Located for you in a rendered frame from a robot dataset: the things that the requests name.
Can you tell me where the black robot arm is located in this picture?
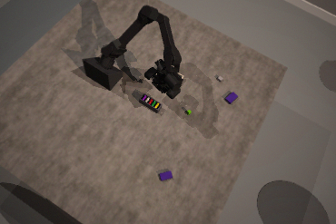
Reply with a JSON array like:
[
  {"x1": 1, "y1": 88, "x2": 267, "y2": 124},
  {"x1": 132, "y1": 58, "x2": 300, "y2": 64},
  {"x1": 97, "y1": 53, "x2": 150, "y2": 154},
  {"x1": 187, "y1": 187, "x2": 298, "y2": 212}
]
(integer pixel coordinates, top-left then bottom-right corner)
[{"x1": 97, "y1": 5, "x2": 183, "y2": 91}]

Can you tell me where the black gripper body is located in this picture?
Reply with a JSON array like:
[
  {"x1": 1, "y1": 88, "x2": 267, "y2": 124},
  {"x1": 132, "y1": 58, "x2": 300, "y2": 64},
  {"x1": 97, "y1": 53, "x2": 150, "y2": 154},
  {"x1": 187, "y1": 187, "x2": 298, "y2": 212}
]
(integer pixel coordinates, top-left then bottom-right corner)
[{"x1": 144, "y1": 67, "x2": 181, "y2": 99}]

